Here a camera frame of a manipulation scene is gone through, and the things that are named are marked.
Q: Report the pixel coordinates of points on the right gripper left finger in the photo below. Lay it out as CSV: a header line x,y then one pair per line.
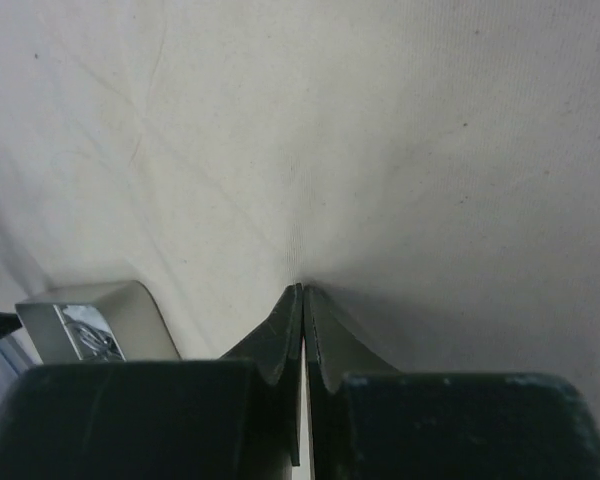
x,y
235,417

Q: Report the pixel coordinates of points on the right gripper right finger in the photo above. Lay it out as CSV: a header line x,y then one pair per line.
x,y
368,420

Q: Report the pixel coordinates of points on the metal instrument tray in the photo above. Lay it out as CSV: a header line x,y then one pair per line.
x,y
102,322

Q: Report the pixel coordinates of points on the beige cloth mat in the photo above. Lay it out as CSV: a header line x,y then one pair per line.
x,y
439,160

